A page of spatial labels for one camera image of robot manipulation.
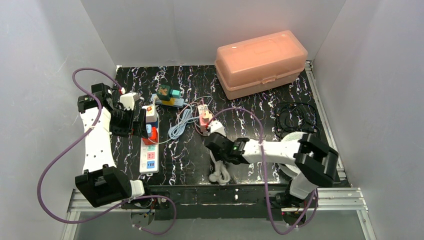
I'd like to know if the pink power adapter plug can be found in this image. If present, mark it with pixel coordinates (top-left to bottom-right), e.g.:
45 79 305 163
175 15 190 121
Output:
199 110 213 134

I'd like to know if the green and yellow adapter stack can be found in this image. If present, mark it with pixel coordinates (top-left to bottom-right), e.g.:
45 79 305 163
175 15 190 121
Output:
156 84 184 108

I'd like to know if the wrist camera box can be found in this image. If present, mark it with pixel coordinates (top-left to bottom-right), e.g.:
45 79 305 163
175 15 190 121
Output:
119 92 140 111
207 120 227 137

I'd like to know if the white power cord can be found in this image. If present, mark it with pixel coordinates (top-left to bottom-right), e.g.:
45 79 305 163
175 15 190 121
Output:
208 155 232 186

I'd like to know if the pink translucent storage box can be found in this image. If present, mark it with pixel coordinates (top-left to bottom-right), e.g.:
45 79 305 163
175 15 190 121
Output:
214 30 308 100

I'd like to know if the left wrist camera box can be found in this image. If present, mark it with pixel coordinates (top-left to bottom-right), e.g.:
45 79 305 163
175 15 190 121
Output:
119 92 140 111

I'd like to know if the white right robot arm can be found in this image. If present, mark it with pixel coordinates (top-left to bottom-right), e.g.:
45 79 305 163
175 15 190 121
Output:
204 132 339 200

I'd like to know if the long white power strip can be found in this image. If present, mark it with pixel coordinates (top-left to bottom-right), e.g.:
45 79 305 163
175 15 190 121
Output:
139 113 160 175

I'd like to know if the black coiled usb cable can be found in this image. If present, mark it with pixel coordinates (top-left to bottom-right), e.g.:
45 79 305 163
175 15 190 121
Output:
274 101 322 140

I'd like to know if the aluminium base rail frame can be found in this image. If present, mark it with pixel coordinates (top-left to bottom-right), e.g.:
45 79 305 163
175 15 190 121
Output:
61 185 377 240

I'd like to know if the blue power adapter plug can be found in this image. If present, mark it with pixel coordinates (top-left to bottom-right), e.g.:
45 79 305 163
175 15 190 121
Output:
145 122 159 134

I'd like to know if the red power adapter plug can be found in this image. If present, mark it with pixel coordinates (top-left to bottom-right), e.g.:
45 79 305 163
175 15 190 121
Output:
142 132 159 146

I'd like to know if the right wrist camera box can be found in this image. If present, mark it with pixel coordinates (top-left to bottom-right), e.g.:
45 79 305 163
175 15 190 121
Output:
207 120 227 137

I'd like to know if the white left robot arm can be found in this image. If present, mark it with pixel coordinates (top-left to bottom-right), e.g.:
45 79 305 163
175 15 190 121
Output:
75 83 149 208

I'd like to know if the light blue cable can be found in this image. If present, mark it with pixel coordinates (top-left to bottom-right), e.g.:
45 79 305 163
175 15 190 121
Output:
167 107 195 141

